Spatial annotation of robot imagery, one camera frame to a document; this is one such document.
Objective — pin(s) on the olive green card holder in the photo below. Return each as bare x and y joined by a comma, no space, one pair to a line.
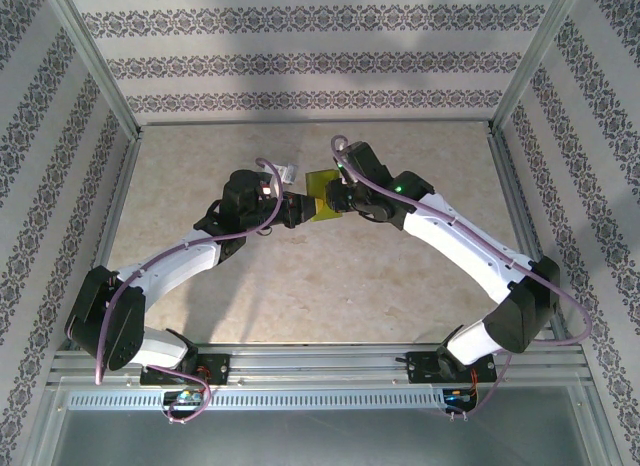
320,183

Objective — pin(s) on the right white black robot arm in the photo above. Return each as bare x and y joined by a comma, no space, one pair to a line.
450,236

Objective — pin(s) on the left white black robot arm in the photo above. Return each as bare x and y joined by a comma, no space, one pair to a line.
165,271

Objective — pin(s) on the small circuit board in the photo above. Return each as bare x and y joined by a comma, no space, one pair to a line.
182,398
457,398

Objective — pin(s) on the grey sheet metal shelf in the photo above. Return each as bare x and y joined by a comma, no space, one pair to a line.
320,436

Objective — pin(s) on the aluminium table edge rail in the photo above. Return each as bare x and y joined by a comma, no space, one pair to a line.
519,211
320,122
113,221

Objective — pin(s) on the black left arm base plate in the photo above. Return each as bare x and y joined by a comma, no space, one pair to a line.
215,368

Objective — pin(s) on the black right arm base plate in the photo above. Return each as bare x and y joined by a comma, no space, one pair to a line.
425,368

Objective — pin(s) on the aluminium frame post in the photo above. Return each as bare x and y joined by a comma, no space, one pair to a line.
98,71
534,61

